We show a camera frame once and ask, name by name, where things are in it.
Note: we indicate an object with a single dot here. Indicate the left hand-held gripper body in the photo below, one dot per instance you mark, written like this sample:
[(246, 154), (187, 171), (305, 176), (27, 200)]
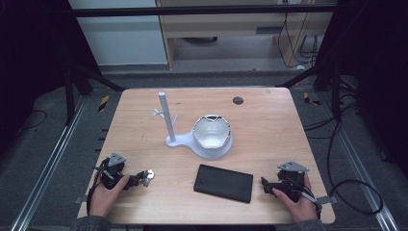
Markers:
[(112, 166)]

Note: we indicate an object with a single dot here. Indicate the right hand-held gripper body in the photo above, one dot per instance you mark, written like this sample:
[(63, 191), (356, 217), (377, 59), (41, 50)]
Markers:
[(292, 179)]

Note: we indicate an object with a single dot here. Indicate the white key holder stand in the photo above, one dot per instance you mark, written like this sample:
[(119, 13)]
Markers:
[(179, 141)]

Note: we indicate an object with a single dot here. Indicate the white bowl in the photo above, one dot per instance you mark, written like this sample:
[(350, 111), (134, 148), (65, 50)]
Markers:
[(211, 134)]

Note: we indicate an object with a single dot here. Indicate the person's left hand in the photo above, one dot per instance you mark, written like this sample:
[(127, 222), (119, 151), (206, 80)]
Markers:
[(102, 200)]

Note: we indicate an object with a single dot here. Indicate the yellow black tape strip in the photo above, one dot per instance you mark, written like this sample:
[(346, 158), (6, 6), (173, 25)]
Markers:
[(103, 103), (310, 99)]

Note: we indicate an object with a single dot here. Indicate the white cabinet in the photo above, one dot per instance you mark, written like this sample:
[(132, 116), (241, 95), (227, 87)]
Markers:
[(122, 41)]

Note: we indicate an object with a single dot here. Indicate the wooden desk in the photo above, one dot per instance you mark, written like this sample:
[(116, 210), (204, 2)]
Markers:
[(231, 24)]

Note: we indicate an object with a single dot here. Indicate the metal table bracket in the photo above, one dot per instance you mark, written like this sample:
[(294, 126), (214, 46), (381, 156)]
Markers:
[(79, 200), (327, 200)]

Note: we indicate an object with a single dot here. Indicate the metal floor rail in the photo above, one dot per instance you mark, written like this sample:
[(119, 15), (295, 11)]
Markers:
[(362, 166), (48, 166)]

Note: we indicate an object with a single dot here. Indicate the black frame leg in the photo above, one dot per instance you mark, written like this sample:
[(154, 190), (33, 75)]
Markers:
[(69, 96), (336, 93)]

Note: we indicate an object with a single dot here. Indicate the black horizontal frame bar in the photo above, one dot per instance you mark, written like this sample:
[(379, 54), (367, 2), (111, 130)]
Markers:
[(192, 10)]

